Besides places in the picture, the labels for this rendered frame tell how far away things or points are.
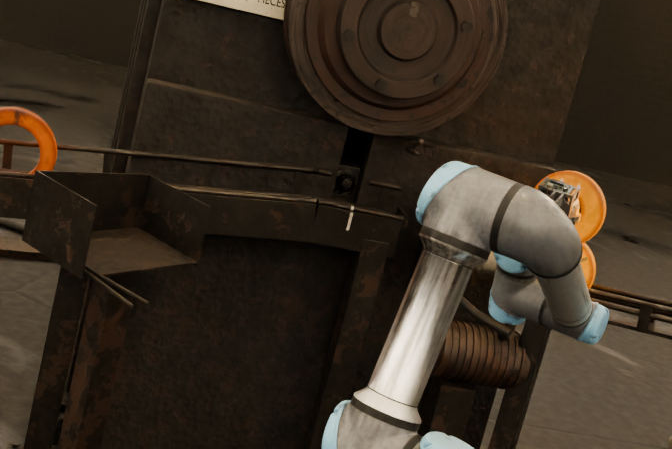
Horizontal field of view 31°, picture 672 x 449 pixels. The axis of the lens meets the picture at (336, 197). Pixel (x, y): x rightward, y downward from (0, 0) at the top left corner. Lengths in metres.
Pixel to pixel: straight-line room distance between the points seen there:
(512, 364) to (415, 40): 0.72
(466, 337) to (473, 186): 0.79
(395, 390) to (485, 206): 0.32
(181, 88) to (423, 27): 0.54
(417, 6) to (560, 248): 0.77
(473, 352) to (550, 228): 0.79
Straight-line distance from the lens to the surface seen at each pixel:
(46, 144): 2.60
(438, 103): 2.62
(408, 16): 2.50
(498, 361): 2.66
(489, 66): 2.65
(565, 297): 2.08
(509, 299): 2.28
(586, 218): 2.52
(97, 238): 2.41
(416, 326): 1.92
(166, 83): 2.68
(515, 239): 1.88
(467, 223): 1.90
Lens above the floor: 1.28
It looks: 12 degrees down
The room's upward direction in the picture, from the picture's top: 14 degrees clockwise
